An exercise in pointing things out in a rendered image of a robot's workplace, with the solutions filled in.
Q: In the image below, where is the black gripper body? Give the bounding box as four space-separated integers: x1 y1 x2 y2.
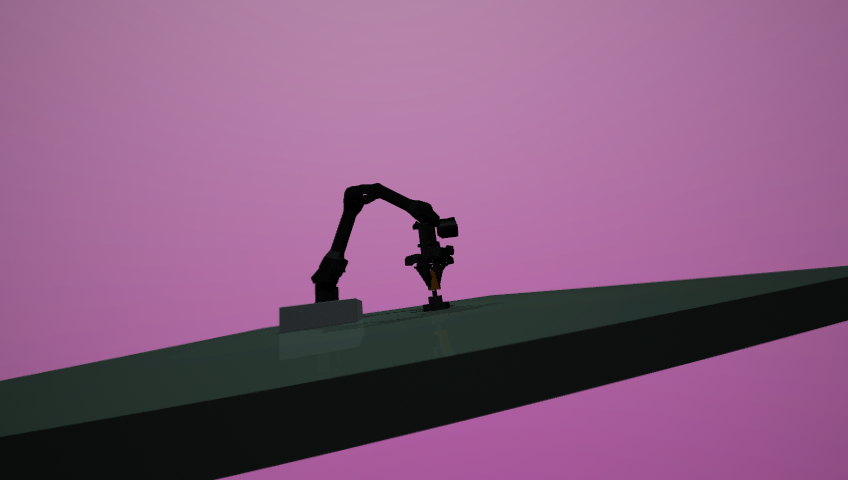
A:
405 238 454 266

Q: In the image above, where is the orange knob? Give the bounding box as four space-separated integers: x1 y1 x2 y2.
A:
428 270 441 291

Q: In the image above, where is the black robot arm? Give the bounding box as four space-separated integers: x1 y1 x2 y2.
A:
311 183 458 303

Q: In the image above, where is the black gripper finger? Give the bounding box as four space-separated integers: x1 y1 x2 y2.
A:
431 264 448 283
414 264 433 288

